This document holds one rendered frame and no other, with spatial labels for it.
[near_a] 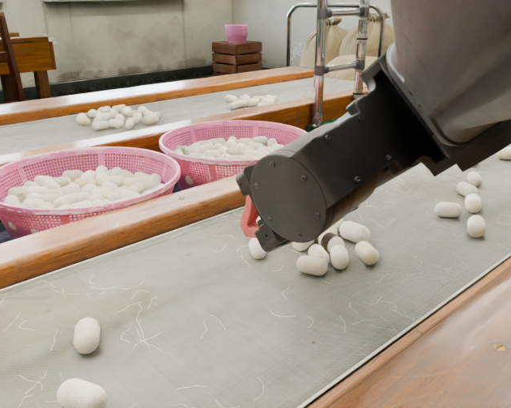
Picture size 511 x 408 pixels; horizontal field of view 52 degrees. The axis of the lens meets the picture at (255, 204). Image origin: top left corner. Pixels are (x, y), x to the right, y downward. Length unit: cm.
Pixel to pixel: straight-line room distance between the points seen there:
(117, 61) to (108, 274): 571
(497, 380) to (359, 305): 15
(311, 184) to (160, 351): 21
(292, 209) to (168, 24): 628
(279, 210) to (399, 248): 31
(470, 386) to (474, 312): 9
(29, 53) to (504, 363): 308
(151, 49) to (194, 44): 63
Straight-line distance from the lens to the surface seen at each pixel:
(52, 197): 77
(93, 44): 607
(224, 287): 51
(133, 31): 631
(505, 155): 98
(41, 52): 331
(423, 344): 42
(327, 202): 29
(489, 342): 44
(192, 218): 64
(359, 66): 132
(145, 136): 97
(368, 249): 55
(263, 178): 31
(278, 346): 44
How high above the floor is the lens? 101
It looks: 22 degrees down
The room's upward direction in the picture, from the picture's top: straight up
